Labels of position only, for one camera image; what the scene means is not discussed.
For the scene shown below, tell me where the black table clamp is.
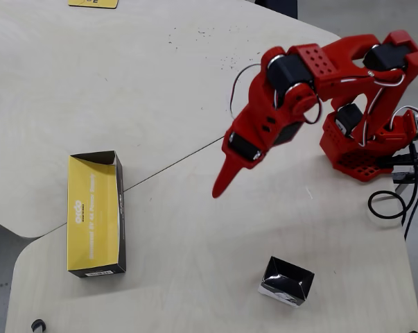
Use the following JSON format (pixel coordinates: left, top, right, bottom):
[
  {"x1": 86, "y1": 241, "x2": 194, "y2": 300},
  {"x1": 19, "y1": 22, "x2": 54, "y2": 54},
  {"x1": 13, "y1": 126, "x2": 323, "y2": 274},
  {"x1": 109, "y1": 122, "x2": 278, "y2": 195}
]
[{"x1": 381, "y1": 151, "x2": 418, "y2": 185}]

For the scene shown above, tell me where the red movable gripper finger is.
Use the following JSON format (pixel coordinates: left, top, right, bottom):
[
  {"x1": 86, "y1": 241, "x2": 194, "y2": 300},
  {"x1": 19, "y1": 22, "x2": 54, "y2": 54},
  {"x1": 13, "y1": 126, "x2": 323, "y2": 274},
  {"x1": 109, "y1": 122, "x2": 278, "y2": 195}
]
[{"x1": 211, "y1": 153, "x2": 247, "y2": 200}]

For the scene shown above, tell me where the black power cable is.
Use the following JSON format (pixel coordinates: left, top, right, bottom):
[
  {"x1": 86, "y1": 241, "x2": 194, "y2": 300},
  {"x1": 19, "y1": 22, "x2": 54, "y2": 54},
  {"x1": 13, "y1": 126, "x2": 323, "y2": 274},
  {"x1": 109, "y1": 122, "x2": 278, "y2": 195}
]
[{"x1": 367, "y1": 190, "x2": 409, "y2": 221}]

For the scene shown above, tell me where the white elbow servo cable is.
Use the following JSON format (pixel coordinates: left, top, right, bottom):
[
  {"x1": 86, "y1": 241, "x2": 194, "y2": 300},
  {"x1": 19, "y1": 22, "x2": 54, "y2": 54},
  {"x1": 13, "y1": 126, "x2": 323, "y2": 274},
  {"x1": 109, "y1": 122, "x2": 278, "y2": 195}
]
[{"x1": 340, "y1": 68, "x2": 406, "y2": 147}]

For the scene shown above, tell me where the black data cable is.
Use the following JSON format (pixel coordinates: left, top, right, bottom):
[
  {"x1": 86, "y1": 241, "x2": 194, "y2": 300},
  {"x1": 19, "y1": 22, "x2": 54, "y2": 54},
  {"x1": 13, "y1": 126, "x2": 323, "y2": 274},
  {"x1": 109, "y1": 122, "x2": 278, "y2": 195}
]
[{"x1": 403, "y1": 133, "x2": 418, "y2": 241}]

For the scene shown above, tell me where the dark furniture piece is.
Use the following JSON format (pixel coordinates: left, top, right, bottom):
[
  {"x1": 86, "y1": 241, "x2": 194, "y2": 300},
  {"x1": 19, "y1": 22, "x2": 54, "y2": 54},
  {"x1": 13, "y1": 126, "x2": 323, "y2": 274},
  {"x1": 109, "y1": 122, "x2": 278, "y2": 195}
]
[{"x1": 254, "y1": 0, "x2": 299, "y2": 20}]

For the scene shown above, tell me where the long open black okdo box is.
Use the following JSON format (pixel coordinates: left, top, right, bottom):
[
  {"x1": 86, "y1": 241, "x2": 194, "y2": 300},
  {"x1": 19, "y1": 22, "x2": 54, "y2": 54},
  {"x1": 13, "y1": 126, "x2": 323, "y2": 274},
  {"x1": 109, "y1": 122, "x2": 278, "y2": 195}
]
[{"x1": 66, "y1": 150, "x2": 128, "y2": 279}]

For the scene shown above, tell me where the red gripper body black motor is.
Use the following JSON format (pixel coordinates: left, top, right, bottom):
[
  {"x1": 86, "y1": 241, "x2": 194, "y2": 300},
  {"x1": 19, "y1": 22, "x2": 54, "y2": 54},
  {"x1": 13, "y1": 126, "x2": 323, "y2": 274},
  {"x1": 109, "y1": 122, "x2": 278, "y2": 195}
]
[{"x1": 221, "y1": 130, "x2": 270, "y2": 171}]

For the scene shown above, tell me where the white base servo cable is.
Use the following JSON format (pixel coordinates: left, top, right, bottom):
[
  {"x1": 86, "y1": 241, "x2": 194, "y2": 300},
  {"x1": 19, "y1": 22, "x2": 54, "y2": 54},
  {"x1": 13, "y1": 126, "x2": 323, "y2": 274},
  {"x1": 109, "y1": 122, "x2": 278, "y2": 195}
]
[{"x1": 390, "y1": 105, "x2": 418, "y2": 128}]

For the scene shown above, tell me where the white wrist servo cable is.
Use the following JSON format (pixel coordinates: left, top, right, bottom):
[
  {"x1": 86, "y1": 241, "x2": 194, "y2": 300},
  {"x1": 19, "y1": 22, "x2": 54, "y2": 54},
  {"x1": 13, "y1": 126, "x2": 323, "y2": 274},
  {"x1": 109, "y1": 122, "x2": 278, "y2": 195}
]
[{"x1": 229, "y1": 62, "x2": 265, "y2": 117}]

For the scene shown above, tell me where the small black white box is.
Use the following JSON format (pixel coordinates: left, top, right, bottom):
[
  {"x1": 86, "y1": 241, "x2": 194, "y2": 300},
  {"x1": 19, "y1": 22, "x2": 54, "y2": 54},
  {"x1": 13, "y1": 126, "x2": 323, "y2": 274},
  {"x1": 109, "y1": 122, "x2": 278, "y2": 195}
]
[{"x1": 258, "y1": 255, "x2": 315, "y2": 308}]

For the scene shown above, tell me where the yellow card black print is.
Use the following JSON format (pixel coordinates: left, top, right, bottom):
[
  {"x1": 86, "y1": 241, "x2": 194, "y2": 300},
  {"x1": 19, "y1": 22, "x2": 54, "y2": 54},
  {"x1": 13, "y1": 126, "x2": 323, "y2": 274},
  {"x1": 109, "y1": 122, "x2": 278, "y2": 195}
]
[{"x1": 67, "y1": 0, "x2": 121, "y2": 10}]

